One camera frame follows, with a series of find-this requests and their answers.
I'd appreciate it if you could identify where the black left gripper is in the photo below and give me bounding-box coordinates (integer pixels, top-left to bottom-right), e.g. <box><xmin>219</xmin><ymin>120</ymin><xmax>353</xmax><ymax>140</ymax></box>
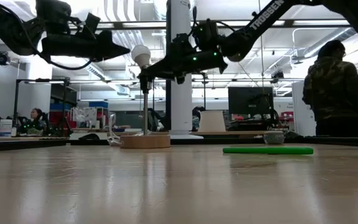
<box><xmin>41</xmin><ymin>30</ymin><xmax>132</xmax><ymax>62</ymax></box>

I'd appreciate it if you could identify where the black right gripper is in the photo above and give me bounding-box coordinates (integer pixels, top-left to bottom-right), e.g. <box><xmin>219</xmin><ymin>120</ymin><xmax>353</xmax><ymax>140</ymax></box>
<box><xmin>137</xmin><ymin>33</ymin><xmax>229</xmax><ymax>85</ymax></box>

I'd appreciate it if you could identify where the white lightbulb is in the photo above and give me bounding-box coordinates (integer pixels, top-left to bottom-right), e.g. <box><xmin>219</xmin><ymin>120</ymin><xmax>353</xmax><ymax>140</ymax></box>
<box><xmin>131</xmin><ymin>44</ymin><xmax>152</xmax><ymax>69</ymax></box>

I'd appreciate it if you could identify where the wooden base lamp stand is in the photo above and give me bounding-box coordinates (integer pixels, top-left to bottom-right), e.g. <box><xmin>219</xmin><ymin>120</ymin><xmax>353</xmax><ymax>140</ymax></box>
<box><xmin>119</xmin><ymin>67</ymin><xmax>171</xmax><ymax>149</ymax></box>

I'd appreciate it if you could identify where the white tower with black stripe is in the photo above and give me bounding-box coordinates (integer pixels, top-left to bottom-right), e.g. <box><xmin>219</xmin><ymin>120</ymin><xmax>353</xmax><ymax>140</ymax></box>
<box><xmin>165</xmin><ymin>0</ymin><xmax>204</xmax><ymax>140</ymax></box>

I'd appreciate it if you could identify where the shelf with red blue bins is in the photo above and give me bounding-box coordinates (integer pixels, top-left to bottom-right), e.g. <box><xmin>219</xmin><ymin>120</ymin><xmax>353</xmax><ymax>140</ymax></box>
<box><xmin>48</xmin><ymin>101</ymin><xmax>109</xmax><ymax>129</ymax></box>

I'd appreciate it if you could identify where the beige lampshade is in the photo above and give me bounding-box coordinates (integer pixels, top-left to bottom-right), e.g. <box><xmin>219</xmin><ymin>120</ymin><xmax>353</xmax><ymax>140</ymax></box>
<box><xmin>197</xmin><ymin>110</ymin><xmax>227</xmax><ymax>133</ymax></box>

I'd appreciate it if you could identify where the black monitor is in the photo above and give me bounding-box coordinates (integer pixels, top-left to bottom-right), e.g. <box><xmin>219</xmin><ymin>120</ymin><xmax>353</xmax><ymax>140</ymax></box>
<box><xmin>227</xmin><ymin>86</ymin><xmax>275</xmax><ymax>116</ymax></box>

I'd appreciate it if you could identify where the light wood desk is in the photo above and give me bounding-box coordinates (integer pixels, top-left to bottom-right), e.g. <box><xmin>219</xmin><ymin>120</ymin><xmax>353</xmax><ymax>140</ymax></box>
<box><xmin>70</xmin><ymin>130</ymin><xmax>267</xmax><ymax>137</ymax></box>

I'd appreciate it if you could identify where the person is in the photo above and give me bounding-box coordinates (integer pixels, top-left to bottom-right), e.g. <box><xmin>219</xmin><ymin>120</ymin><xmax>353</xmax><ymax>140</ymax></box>
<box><xmin>301</xmin><ymin>39</ymin><xmax>358</xmax><ymax>138</ymax></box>
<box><xmin>26</xmin><ymin>107</ymin><xmax>45</xmax><ymax>136</ymax></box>

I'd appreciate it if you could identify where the small ceramic bowl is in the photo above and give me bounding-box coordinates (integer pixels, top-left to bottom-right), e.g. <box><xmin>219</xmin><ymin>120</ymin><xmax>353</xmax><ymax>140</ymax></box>
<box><xmin>263</xmin><ymin>131</ymin><xmax>285</xmax><ymax>145</ymax></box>

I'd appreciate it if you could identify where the white plastic container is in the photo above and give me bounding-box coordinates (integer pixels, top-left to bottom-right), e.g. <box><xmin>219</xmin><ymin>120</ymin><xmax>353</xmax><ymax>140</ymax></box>
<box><xmin>0</xmin><ymin>119</ymin><xmax>14</xmax><ymax>138</ymax></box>

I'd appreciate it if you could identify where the green flat stick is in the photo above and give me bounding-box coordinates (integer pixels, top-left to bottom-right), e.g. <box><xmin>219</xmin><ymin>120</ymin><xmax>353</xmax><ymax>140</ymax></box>
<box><xmin>222</xmin><ymin>147</ymin><xmax>314</xmax><ymax>156</ymax></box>

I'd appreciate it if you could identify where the white column cabinet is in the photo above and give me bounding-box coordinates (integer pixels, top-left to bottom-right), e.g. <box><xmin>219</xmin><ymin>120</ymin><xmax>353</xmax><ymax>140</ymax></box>
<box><xmin>291</xmin><ymin>81</ymin><xmax>307</xmax><ymax>135</ymax></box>

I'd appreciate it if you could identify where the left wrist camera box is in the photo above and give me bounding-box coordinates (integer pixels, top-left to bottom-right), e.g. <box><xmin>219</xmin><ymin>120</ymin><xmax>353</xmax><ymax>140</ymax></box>
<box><xmin>84</xmin><ymin>12</ymin><xmax>101</xmax><ymax>34</ymax></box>

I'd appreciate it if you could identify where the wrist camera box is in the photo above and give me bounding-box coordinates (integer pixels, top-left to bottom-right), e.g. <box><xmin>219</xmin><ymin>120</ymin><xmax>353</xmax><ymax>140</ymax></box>
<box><xmin>84</xmin><ymin>12</ymin><xmax>101</xmax><ymax>34</ymax></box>
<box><xmin>193</xmin><ymin>18</ymin><xmax>221</xmax><ymax>52</ymax></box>

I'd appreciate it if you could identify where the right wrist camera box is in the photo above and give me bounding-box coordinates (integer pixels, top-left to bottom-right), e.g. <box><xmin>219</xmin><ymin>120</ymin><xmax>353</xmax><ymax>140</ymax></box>
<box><xmin>193</xmin><ymin>18</ymin><xmax>221</xmax><ymax>52</ymax></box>

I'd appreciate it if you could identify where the black overhead rig frame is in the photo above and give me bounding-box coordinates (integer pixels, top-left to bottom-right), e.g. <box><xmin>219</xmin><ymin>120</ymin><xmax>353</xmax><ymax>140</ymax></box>
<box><xmin>12</xmin><ymin>77</ymin><xmax>71</xmax><ymax>138</ymax></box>

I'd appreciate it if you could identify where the black ceiling camera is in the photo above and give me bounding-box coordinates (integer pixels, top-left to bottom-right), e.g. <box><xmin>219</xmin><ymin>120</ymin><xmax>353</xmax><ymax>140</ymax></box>
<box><xmin>271</xmin><ymin>70</ymin><xmax>285</xmax><ymax>84</ymax></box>
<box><xmin>0</xmin><ymin>51</ymin><xmax>11</xmax><ymax>67</ymax></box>

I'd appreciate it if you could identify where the black aluminium table frame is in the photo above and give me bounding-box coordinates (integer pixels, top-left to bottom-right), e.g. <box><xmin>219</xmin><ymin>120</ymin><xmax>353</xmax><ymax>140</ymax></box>
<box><xmin>0</xmin><ymin>135</ymin><xmax>358</xmax><ymax>153</ymax></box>

